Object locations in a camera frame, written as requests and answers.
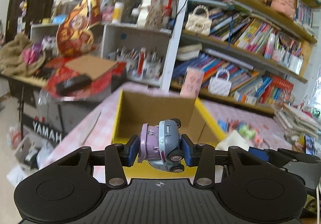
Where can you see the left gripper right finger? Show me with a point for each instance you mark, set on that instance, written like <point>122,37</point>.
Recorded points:
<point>202,157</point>

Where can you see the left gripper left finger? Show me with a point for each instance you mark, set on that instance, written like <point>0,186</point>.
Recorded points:
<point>118,156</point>

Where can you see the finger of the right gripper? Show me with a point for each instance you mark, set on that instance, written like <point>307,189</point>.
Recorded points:
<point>262,154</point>

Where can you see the green toy figure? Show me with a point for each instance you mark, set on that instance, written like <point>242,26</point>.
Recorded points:
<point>246,131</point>

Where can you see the purple grey toy car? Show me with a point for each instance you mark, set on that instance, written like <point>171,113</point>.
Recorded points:
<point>160,146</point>

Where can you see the white charger block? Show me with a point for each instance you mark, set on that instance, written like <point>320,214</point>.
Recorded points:
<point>232,139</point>

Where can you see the blue small toy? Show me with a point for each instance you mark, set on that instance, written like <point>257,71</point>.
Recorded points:
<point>223,125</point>

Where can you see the smartphone with red screen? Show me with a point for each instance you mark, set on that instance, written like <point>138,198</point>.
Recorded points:
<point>309,145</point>

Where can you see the pink checked desk mat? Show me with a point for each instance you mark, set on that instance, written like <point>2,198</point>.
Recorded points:
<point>96,129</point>

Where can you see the stack of papers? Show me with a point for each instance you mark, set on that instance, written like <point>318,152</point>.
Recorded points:
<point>294,122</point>

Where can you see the yellow cardboard box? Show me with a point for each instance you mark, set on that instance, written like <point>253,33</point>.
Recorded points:
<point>136,109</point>

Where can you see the orange white small box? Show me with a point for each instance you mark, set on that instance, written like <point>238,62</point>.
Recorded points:
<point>245,98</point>

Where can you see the white quilted handbag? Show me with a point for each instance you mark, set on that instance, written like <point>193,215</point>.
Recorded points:
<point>220,84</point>

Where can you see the red thick book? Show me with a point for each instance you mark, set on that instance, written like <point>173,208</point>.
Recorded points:
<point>277,88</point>

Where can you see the pink cylindrical cup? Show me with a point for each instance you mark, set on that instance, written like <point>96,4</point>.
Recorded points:
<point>192,83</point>

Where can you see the black Yamaha keyboard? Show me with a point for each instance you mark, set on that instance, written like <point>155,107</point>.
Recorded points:
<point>50,117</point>

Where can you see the long black box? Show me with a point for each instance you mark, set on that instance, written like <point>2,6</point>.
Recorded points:
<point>73,84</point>

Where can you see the brown cardboard sheet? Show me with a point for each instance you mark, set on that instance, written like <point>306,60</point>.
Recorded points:
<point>93,67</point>

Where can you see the pen holder with pens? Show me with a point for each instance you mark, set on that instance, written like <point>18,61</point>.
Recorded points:
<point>141,64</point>

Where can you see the white cubby shelf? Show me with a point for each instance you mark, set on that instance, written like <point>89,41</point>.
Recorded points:
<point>111,36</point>

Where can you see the red cartoon paper decoration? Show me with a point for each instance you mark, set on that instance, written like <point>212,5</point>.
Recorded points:
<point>74,36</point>

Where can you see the wooden bookshelf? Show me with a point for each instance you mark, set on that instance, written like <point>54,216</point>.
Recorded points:
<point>248,38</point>

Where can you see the white yellow bottle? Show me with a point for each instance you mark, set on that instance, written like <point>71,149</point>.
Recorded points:
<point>117,13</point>

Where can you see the beige fuzzy blanket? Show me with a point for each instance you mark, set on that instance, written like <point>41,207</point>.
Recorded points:
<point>13,61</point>

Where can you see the white floral paper bag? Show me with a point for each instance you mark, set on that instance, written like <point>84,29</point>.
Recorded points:
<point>154,14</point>

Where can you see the pink plush on shelf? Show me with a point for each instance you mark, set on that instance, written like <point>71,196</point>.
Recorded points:
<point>284,7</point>

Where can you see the cream pearl-handle handbag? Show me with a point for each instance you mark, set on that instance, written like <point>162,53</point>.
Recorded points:
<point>200,24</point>

